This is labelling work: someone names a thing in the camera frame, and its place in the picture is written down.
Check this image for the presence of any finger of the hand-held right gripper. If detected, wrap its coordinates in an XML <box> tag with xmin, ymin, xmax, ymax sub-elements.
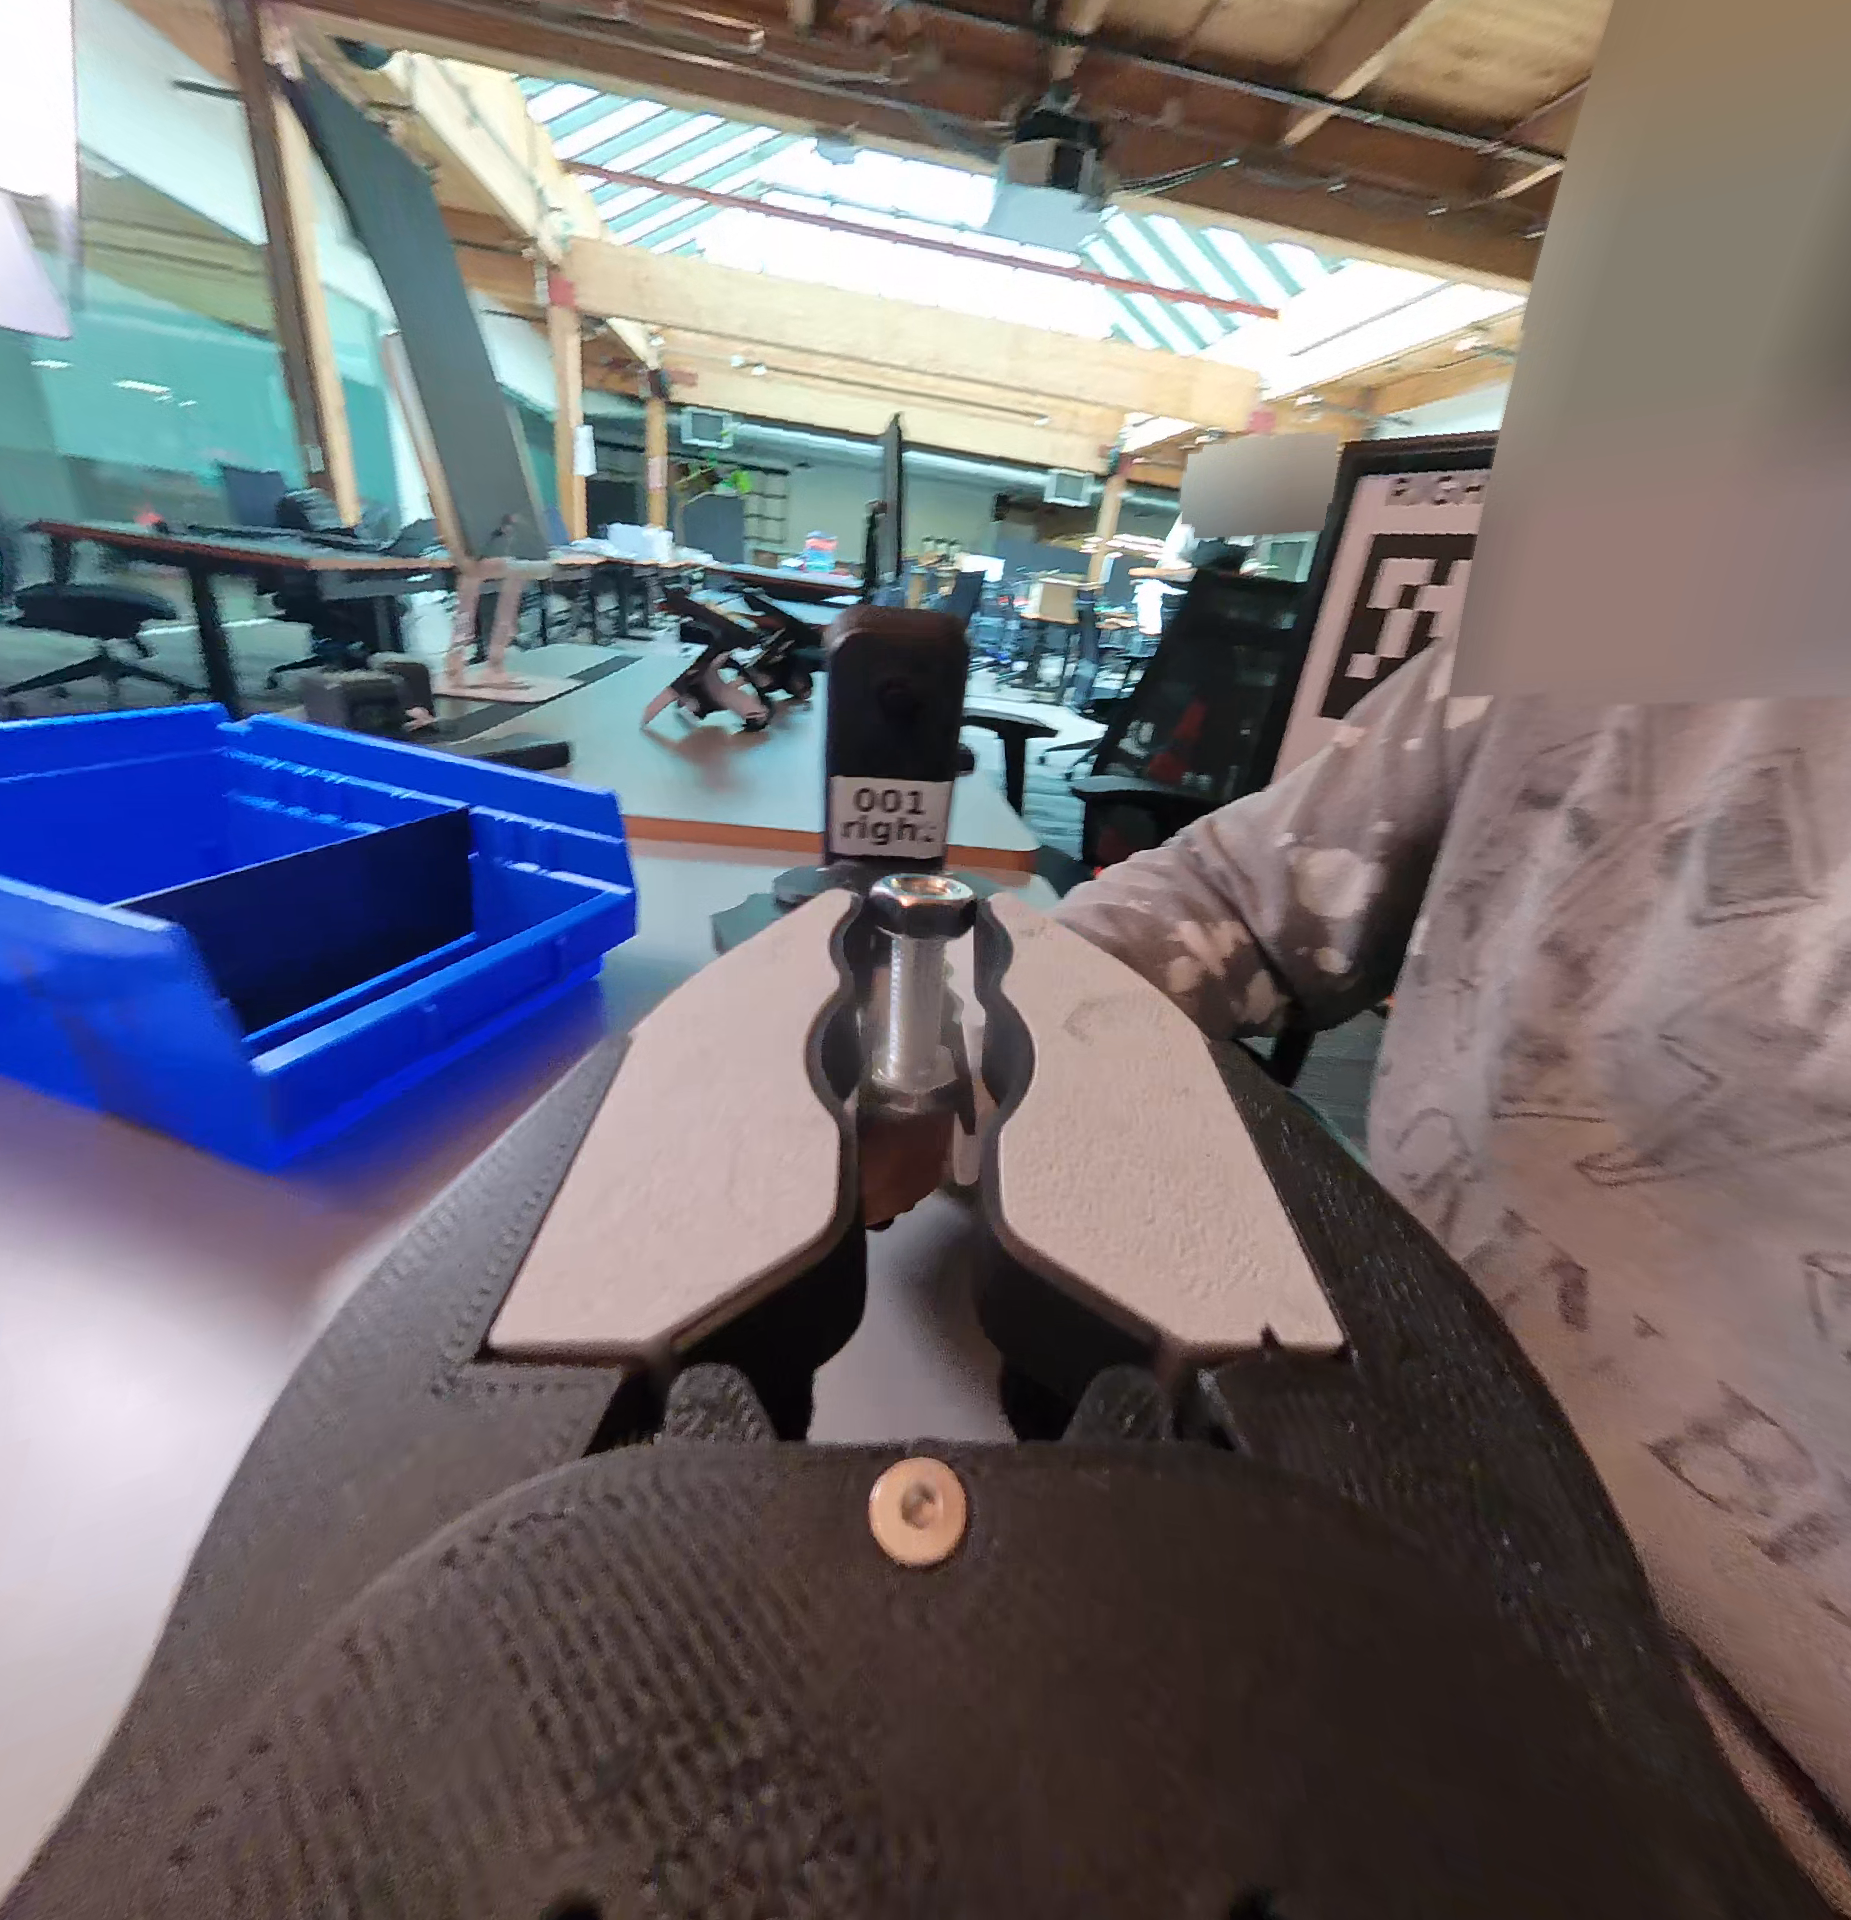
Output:
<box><xmin>946</xmin><ymin>958</ymin><xmax>1002</xmax><ymax>1194</ymax></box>

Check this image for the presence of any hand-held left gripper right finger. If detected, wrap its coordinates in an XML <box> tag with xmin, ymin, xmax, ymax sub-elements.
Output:
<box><xmin>973</xmin><ymin>893</ymin><xmax>1347</xmax><ymax>1408</ymax></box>

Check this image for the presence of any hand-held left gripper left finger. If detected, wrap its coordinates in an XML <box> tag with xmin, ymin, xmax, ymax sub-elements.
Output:
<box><xmin>485</xmin><ymin>888</ymin><xmax>872</xmax><ymax>1416</ymax></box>

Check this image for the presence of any silver threaded bolt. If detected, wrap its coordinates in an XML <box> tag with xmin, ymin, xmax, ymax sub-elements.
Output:
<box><xmin>863</xmin><ymin>928</ymin><xmax>973</xmax><ymax>1130</ymax></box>

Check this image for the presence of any person's right forearm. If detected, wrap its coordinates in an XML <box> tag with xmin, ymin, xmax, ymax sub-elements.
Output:
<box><xmin>1053</xmin><ymin>648</ymin><xmax>1487</xmax><ymax>1056</ymax></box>

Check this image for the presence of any person's right hand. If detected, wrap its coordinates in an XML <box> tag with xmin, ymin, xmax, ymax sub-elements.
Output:
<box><xmin>863</xmin><ymin>1119</ymin><xmax>951</xmax><ymax>1227</ymax></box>

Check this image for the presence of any black computer monitor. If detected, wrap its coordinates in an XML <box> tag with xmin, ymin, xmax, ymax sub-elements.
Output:
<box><xmin>863</xmin><ymin>418</ymin><xmax>908</xmax><ymax>606</ymax></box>

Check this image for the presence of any grey table orange edge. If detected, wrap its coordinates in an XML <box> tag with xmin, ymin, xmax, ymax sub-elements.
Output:
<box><xmin>431</xmin><ymin>648</ymin><xmax>1046</xmax><ymax>889</ymax></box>

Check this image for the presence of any blue plastic bin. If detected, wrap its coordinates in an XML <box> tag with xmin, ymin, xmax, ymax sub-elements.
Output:
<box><xmin>0</xmin><ymin>704</ymin><xmax>641</xmax><ymax>1174</ymax></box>

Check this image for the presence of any black mesh chair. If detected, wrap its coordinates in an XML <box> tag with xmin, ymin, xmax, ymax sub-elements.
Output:
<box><xmin>1074</xmin><ymin>570</ymin><xmax>1309</xmax><ymax>888</ymax></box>

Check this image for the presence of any wooden panel stand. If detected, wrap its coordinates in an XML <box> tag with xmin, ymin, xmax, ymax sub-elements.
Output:
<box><xmin>443</xmin><ymin>554</ymin><xmax>570</xmax><ymax>706</ymax></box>

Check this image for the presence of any black bin divider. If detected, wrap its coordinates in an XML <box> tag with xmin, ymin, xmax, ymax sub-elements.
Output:
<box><xmin>114</xmin><ymin>806</ymin><xmax>479</xmax><ymax>1038</ymax></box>

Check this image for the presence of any person in patterned grey hoodie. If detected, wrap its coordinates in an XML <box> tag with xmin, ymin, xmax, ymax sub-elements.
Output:
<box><xmin>1366</xmin><ymin>689</ymin><xmax>1851</xmax><ymax>1920</ymax></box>

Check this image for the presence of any black white marker board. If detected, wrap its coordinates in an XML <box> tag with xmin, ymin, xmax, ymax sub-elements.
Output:
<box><xmin>1298</xmin><ymin>431</ymin><xmax>1501</xmax><ymax>759</ymax></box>

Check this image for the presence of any small black box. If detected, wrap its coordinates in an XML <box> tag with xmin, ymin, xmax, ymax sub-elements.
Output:
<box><xmin>298</xmin><ymin>655</ymin><xmax>433</xmax><ymax>736</ymax></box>

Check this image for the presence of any ceiling heater unit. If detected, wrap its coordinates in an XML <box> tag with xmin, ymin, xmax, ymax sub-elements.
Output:
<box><xmin>986</xmin><ymin>96</ymin><xmax>1116</xmax><ymax>249</ymax></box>

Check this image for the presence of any black leaning panel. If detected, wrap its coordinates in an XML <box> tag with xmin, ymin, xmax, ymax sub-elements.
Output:
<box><xmin>287</xmin><ymin>65</ymin><xmax>551</xmax><ymax>560</ymax></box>

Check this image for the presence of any wooden office desk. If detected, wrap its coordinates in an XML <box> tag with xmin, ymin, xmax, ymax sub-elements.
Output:
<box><xmin>26</xmin><ymin>520</ymin><xmax>464</xmax><ymax>706</ymax></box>

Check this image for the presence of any black office chair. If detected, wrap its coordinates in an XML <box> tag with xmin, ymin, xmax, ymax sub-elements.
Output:
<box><xmin>0</xmin><ymin>526</ymin><xmax>195</xmax><ymax>706</ymax></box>

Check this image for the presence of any white foam board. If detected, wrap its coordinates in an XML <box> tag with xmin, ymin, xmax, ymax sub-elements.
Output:
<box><xmin>0</xmin><ymin>0</ymin><xmax>82</xmax><ymax>341</ymax></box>

